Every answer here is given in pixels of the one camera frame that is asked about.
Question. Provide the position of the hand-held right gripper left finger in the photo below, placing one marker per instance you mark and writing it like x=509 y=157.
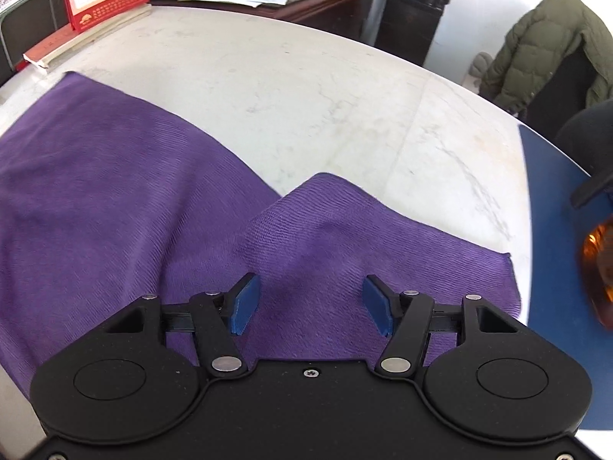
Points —
x=244 y=304

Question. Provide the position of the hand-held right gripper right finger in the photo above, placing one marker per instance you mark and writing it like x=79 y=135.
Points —
x=376 y=304

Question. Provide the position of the purple towel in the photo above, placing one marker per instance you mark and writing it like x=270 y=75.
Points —
x=119 y=191

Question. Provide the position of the blue desk mat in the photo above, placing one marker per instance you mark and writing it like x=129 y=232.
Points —
x=550 y=249

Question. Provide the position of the glass teapot with tea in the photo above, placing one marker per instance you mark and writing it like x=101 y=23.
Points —
x=598 y=268

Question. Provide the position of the beige plush cushion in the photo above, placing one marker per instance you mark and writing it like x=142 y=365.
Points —
x=479 y=69

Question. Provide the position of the black office chair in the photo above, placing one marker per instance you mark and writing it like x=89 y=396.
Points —
x=560 y=96

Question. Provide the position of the black water dispenser cabinet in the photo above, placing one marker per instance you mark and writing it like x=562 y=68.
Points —
x=407 y=24

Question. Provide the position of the green puffer jacket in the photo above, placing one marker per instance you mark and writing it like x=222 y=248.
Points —
x=531 y=52

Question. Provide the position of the dark wooden desk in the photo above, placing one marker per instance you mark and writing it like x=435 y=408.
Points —
x=325 y=5

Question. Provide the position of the red flat book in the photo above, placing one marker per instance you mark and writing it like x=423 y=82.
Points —
x=72 y=38

